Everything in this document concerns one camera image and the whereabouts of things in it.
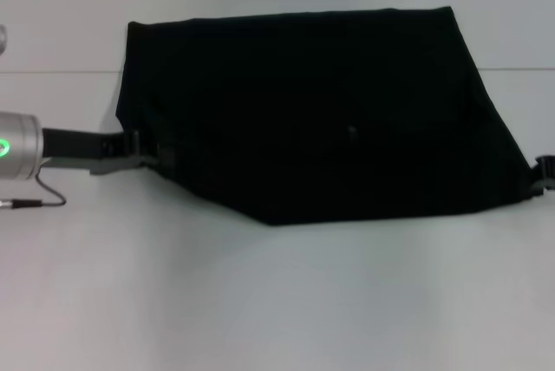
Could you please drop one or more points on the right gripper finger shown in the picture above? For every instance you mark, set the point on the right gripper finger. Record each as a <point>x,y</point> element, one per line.
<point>544,186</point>
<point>547,166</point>

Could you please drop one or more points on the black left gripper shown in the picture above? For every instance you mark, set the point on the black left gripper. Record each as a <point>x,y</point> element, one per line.
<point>71,142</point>

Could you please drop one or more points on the black shirt with FREE print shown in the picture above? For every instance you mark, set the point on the black shirt with FREE print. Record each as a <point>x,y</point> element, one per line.
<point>312,119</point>

